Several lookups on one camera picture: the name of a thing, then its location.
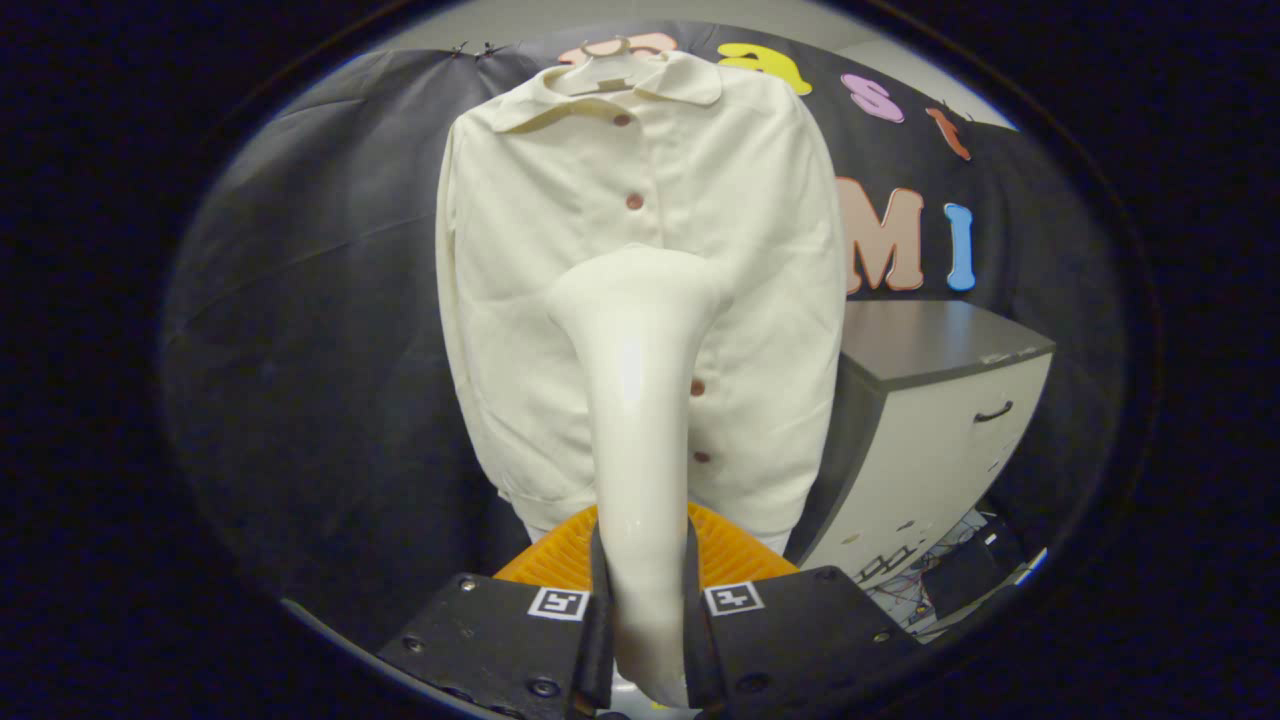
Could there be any cream clothes hanger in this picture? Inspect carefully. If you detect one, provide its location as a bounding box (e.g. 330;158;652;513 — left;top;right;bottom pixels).
555;37;668;97

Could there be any bundle of dark cables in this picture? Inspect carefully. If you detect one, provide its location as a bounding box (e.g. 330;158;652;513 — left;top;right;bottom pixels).
862;510;991;633

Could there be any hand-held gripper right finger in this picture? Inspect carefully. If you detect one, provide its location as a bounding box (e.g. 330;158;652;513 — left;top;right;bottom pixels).
683;503;916;716

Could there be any cream button-up shirt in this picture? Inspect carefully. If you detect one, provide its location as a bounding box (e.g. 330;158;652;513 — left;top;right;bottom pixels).
435;50;849;556

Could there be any grey and cream cabinet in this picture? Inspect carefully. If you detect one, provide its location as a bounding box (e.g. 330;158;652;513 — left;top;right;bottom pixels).
785;300;1057;591

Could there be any white garment steamer head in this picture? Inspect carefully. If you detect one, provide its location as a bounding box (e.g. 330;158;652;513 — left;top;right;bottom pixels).
545;245;736;709

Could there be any black box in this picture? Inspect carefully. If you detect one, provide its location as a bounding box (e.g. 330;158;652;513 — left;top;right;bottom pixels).
920;515;1026;621

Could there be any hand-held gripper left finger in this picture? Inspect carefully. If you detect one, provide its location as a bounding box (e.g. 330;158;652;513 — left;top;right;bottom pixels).
378;505;616;720

